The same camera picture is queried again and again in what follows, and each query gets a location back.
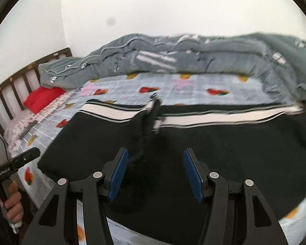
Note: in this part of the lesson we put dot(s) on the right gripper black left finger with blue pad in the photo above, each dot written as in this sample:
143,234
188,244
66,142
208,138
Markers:
56,219

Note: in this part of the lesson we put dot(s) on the red floral bed sheet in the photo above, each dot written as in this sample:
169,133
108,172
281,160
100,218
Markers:
16,126

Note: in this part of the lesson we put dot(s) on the black pants white stripe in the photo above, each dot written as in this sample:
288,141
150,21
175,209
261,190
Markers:
172,149

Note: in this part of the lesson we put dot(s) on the grey quilted comforter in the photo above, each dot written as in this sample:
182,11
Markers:
278,61

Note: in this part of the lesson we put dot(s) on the light blue fruit-print blanket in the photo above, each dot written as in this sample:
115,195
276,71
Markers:
139,89

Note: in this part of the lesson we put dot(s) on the dark wooden headboard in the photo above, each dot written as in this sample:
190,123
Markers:
16,87

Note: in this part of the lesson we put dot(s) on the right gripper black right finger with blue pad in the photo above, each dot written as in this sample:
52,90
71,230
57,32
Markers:
237,213

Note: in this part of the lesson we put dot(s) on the red pillow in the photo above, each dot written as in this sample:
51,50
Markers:
41,98

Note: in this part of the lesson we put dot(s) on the person's left hand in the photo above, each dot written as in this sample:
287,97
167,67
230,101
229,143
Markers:
13,203

